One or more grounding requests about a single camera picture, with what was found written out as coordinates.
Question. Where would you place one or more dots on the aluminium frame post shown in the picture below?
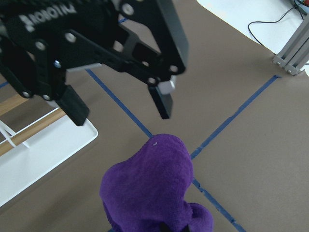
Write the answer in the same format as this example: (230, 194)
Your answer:
(295, 54)

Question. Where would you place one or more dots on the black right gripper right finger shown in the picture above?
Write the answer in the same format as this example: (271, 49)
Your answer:
(186, 229)

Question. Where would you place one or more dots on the purple microfiber towel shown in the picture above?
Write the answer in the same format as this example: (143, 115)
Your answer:
(149, 188)

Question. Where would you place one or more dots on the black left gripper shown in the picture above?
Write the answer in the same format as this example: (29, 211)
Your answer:
(35, 36)

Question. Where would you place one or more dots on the lower wooden rack rod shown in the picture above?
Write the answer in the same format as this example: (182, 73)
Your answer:
(31, 130)

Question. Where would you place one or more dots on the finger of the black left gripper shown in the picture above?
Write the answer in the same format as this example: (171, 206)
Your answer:
(154, 62)

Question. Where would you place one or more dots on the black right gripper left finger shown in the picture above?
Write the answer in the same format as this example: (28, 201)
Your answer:
(164, 227)

